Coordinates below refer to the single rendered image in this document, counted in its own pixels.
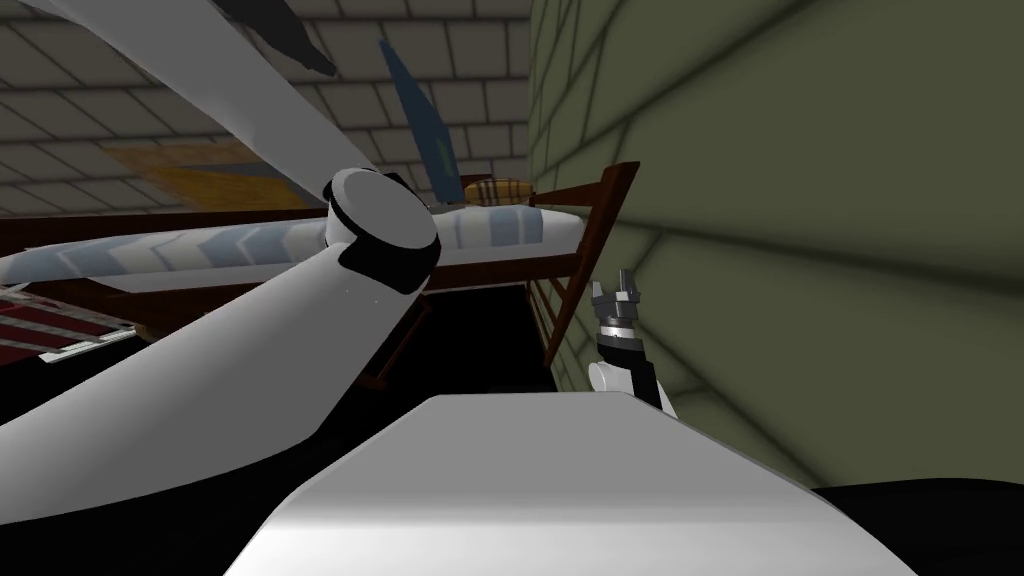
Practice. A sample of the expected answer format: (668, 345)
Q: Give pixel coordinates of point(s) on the blue wall picture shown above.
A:
(428, 136)

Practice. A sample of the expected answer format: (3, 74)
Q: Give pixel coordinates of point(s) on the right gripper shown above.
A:
(616, 306)

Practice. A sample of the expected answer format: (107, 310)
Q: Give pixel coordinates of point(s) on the dark wooden bed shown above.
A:
(496, 228)

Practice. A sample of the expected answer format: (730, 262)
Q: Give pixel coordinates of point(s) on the red white striped rug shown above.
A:
(56, 324)

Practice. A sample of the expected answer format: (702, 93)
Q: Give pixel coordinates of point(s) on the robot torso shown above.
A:
(560, 488)

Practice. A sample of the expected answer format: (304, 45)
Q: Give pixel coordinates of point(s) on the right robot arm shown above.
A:
(636, 372)

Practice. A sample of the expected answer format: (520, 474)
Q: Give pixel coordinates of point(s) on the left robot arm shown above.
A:
(240, 376)

